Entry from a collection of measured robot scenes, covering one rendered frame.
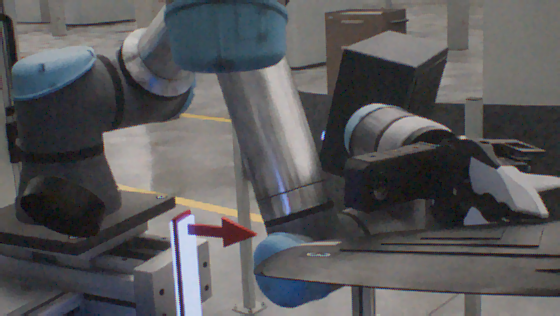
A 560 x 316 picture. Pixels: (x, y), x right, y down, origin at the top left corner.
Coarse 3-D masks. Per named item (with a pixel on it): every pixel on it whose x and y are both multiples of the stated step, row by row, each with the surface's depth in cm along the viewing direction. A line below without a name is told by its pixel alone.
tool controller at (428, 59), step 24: (360, 48) 114; (384, 48) 118; (408, 48) 122; (432, 48) 126; (360, 72) 112; (384, 72) 111; (408, 72) 110; (432, 72) 121; (336, 96) 115; (360, 96) 113; (384, 96) 112; (408, 96) 111; (432, 96) 128; (336, 120) 115; (336, 144) 116; (336, 168) 117
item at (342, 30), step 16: (336, 16) 741; (352, 16) 730; (368, 16) 720; (384, 16) 715; (400, 16) 738; (336, 32) 745; (352, 32) 734; (368, 32) 724; (384, 32) 718; (400, 32) 742; (336, 48) 748; (336, 64) 752
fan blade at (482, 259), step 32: (480, 224) 60; (512, 224) 58; (544, 224) 56; (288, 256) 53; (352, 256) 53; (384, 256) 53; (416, 256) 52; (448, 256) 52; (480, 256) 51; (512, 256) 50; (544, 256) 50; (384, 288) 47; (416, 288) 47; (448, 288) 47; (480, 288) 47; (512, 288) 46; (544, 288) 46
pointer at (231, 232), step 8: (192, 224) 61; (200, 224) 61; (224, 224) 60; (232, 224) 59; (192, 232) 61; (200, 232) 61; (208, 232) 60; (216, 232) 60; (224, 232) 60; (232, 232) 60; (240, 232) 59; (248, 232) 59; (224, 240) 60; (232, 240) 60; (240, 240) 59
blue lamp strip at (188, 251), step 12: (192, 216) 62; (180, 228) 60; (180, 240) 60; (192, 240) 62; (180, 252) 61; (192, 252) 62; (192, 264) 62; (192, 276) 62; (192, 288) 62; (192, 300) 62; (192, 312) 62
